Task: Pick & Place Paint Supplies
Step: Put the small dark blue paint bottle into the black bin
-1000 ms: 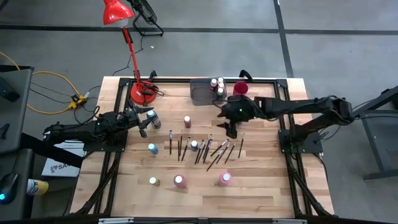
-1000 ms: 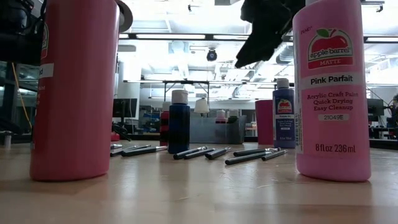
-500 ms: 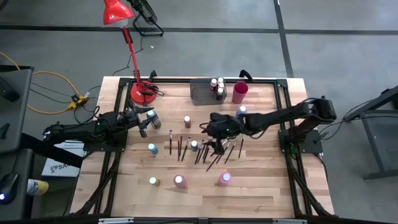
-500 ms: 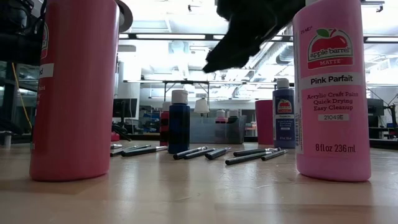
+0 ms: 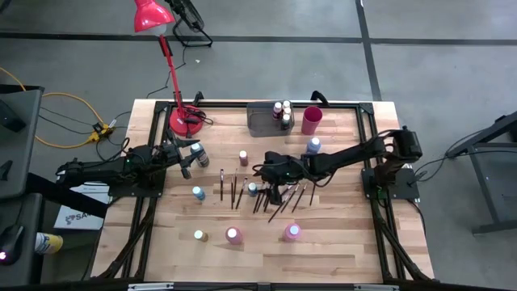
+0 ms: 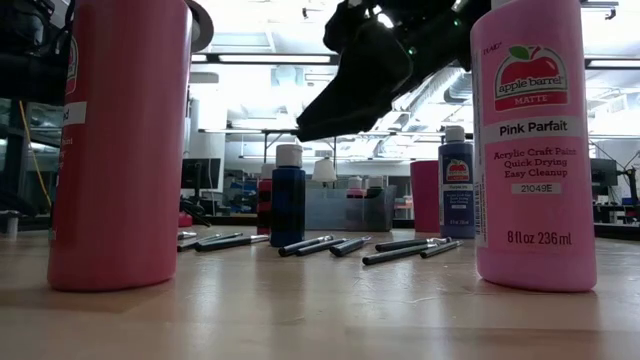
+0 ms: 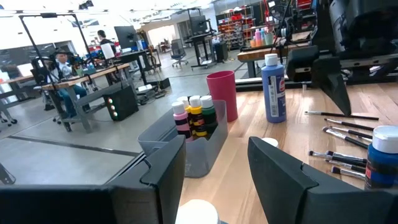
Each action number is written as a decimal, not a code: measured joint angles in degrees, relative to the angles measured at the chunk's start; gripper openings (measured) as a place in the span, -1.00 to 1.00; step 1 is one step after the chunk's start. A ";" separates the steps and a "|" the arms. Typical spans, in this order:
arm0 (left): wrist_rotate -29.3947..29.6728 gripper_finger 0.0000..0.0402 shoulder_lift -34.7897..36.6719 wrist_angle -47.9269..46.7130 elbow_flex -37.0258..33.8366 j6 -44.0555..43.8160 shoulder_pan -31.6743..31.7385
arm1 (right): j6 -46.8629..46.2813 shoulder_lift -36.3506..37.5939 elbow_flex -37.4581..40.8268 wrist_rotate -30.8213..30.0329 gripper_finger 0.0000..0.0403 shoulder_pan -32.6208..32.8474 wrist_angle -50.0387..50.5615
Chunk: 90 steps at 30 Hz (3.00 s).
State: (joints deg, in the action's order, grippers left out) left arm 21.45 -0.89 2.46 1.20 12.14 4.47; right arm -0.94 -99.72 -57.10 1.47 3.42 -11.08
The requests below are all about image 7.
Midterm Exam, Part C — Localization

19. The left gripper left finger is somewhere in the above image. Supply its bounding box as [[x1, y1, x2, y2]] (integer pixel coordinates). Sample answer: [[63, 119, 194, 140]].
[[107, 134, 187, 224]]

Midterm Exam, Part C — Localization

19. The black computer tower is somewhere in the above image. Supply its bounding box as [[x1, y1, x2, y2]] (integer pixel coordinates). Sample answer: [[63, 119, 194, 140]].
[[102, 84, 140, 122]]

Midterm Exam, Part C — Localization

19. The black-handled paint brush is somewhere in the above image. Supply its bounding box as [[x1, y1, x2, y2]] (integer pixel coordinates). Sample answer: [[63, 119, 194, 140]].
[[328, 125, 374, 140], [308, 149, 368, 166], [303, 110, 380, 121], [322, 126, 370, 150], [325, 150, 368, 165], [325, 159, 367, 174], [324, 117, 375, 132], [330, 166, 367, 181]]

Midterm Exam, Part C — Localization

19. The person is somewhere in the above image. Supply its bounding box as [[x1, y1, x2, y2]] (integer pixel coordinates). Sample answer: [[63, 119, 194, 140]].
[[46, 49, 90, 119], [96, 29, 116, 54]]

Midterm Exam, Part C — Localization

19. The small pink paint bottle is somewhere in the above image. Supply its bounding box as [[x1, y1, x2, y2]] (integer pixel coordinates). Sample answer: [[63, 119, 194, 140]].
[[171, 101, 193, 140]]

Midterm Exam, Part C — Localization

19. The shelving with red bins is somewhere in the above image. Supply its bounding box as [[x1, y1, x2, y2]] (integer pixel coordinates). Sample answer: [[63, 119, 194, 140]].
[[217, 6, 265, 50]]

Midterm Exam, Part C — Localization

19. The grey plastic bin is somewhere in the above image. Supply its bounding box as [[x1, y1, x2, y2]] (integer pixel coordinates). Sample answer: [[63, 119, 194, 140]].
[[137, 99, 229, 179]]

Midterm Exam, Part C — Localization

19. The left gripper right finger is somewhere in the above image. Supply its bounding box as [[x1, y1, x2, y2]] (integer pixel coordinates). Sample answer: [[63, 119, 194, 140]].
[[248, 136, 364, 224]]

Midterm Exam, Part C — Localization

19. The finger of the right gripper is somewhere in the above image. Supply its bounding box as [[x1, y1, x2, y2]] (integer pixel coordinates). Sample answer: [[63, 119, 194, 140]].
[[312, 55, 353, 117]]

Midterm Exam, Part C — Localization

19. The large blue paint bottle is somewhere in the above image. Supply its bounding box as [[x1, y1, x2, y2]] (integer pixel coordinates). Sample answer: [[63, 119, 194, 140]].
[[261, 53, 287, 124]]

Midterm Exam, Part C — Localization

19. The small yellow paint bottle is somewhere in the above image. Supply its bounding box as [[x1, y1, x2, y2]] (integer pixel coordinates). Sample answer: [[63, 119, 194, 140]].
[[188, 95, 208, 138]]

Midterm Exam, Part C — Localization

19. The small green paint bottle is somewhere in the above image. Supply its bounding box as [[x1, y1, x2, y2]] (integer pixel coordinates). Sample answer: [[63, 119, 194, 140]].
[[200, 95, 219, 135]]

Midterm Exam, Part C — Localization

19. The small maroon paint bottle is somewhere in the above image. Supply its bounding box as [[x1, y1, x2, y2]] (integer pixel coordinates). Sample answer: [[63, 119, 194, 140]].
[[261, 137, 280, 149]]

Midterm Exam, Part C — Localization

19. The small dark blue paint bottle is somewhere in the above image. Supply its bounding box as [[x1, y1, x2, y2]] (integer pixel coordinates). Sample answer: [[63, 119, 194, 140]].
[[364, 125, 398, 190]]

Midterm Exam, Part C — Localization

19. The red-pink plastic cup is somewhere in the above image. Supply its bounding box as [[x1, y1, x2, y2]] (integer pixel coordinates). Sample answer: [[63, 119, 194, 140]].
[[206, 70, 239, 123]]

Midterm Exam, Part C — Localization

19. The black monitor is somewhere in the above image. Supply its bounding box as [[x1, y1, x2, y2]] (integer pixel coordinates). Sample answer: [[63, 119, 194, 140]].
[[113, 25, 139, 50]]

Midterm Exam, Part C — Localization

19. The wooden-top workbench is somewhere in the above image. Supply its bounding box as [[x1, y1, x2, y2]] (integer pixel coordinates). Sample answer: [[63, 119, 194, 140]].
[[237, 29, 313, 78], [0, 63, 131, 133]]

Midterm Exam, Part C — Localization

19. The black standing desk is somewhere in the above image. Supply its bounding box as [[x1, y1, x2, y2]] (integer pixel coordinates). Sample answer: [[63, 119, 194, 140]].
[[186, 7, 218, 69]]

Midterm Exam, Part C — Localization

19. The small ochre paint bottle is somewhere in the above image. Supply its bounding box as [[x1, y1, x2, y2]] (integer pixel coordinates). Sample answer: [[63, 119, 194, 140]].
[[176, 95, 191, 114]]

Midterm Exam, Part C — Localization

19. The grey office chair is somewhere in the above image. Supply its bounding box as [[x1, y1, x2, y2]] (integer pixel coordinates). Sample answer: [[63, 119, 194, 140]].
[[170, 39, 189, 68]]

